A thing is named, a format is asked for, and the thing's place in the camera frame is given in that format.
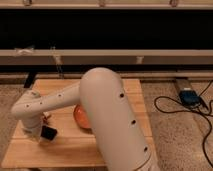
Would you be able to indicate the black eraser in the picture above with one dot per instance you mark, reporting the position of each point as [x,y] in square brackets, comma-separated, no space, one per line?
[48,133]

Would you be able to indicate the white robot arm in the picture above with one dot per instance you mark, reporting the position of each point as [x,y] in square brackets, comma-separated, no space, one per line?
[101,93]

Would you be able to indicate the orange bowl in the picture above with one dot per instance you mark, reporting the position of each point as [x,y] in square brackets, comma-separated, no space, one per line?
[81,117]

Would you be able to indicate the wooden board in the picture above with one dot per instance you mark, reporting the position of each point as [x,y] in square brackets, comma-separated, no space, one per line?
[72,147]

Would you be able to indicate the blue electronic box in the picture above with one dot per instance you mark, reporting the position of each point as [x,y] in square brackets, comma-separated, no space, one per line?
[189,98]

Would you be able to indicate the metal rail frame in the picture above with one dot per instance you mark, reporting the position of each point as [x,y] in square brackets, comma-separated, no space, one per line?
[120,57]

